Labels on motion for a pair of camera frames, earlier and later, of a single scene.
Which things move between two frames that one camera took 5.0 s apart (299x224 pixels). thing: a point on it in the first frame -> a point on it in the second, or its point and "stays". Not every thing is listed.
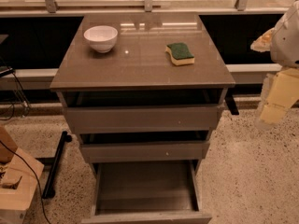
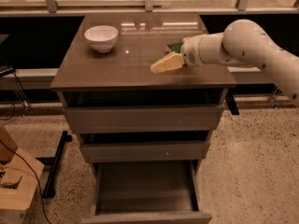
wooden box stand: (18, 181) stays
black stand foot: (231, 104) stays
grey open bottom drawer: (152, 193) stays
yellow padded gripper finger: (283, 95) -> (190, 49)
